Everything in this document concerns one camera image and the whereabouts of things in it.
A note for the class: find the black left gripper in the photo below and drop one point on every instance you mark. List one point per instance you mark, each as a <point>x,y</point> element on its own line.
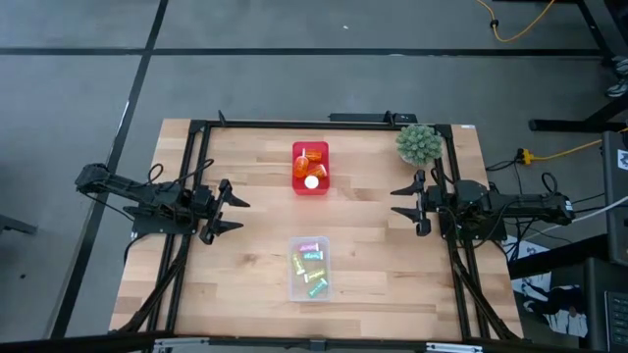
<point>213,211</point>

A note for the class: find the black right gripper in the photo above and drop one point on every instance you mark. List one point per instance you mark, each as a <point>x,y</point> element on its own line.
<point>429,203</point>

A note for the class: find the orange pill bottle white cap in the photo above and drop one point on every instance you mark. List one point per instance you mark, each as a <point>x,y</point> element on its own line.
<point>313,155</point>
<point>300,166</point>
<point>318,170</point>
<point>311,182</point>

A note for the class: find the yellow small vial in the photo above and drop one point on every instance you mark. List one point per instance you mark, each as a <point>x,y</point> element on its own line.
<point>314,275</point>
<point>298,264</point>

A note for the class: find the pink small vial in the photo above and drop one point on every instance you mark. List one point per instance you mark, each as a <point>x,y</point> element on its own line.
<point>309,247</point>

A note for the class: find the teal small vial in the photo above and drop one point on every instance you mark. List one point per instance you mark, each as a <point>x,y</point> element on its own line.
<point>313,255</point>

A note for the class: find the green small vial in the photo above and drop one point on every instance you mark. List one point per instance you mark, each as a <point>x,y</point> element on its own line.
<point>318,287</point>

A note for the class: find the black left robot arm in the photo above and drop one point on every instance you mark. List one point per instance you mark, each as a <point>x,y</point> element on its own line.
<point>122,186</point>

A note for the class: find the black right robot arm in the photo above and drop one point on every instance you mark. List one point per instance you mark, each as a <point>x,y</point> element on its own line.
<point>515,203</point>

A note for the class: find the red plastic bin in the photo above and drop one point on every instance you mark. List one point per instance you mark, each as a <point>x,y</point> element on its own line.
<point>310,147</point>

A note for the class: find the clear plastic bin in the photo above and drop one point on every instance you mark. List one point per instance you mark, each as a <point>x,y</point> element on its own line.
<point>309,291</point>

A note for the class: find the green potted succulent plant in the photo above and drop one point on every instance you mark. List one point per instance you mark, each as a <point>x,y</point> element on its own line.
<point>418,144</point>

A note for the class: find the black desk edge bar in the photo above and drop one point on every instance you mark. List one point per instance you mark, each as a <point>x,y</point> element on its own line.
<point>554,257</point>

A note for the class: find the black and white printed paper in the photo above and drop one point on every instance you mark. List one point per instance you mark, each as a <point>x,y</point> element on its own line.
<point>564,318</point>

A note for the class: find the black computer case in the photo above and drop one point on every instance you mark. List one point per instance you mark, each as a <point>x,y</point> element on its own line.
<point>615,206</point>

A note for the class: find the black box with keypad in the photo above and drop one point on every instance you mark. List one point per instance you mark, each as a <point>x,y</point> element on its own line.
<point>598,304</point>

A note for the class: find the grey metal leg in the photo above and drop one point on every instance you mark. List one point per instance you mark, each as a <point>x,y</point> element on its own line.
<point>15,225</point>

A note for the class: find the person's shoe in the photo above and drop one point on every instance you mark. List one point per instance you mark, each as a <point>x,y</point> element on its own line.
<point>620,64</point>
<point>617,87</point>

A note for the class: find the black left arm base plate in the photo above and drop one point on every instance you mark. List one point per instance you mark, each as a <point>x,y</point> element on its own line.
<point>147,226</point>

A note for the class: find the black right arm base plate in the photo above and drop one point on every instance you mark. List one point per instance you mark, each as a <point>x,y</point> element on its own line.
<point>490,234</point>

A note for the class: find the black aluminium table frame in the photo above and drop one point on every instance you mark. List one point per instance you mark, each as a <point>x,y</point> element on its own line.
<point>294,124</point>

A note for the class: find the black overhead frame beam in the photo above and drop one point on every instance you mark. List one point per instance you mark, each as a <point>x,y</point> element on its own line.
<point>245,344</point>

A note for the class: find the black desk frame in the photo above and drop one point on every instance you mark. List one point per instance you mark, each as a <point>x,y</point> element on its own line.
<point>569,125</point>

